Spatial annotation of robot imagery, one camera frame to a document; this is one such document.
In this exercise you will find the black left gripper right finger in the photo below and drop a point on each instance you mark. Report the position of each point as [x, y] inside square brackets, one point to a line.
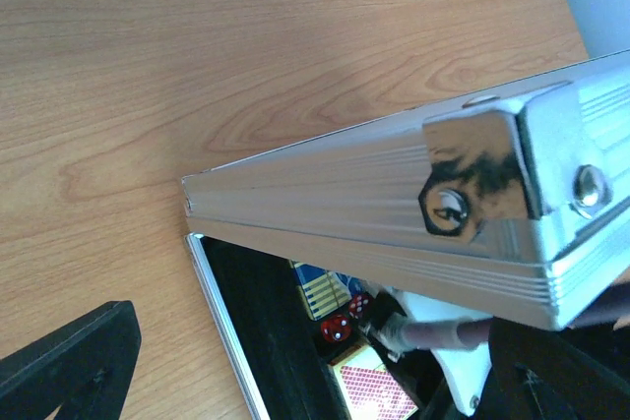
[571, 374]

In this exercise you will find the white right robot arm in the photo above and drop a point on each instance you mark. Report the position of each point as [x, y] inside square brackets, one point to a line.
[404, 322]

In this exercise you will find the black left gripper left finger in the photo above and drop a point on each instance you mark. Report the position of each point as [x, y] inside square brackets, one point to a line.
[82, 370]

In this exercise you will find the red playing card deck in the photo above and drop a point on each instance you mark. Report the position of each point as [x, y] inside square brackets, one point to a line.
[369, 391]

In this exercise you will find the blue texas holdem card deck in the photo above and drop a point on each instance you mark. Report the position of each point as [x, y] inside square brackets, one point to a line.
[323, 291]

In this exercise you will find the aluminium poker case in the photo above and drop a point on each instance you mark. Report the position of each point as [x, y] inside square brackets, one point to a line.
[512, 201]

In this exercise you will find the red die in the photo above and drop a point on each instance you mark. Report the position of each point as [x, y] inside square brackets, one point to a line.
[336, 329]
[359, 305]

